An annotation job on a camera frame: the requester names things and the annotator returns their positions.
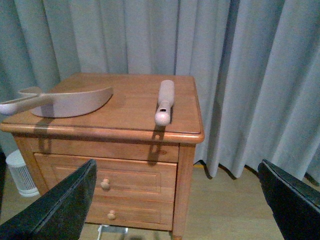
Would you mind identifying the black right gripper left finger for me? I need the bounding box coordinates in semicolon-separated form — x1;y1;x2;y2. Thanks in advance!
0;159;97;240

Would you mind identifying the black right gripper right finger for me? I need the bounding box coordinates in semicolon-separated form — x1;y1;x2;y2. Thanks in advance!
258;159;320;240

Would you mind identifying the pink plastic dustpan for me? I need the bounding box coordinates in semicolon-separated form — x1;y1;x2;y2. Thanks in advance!
0;87;113;118

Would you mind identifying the white cylindrical fan heater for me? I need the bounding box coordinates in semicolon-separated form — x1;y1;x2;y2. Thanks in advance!
6;150;39;198

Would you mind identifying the lower wooden drawer knob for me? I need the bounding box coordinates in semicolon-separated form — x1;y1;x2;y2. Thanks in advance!
107;210;117;221

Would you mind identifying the wooden drawer knob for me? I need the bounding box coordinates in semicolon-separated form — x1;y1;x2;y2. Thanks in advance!
107;210;117;221
100;178;111;191

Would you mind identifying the upper wooden drawer knob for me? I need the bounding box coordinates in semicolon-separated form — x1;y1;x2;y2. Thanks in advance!
100;178;111;191

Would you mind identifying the wooden nightstand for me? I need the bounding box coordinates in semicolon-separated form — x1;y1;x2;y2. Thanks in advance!
0;73;205;240

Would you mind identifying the grey curtain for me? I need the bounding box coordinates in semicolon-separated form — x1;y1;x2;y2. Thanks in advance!
0;0;320;183

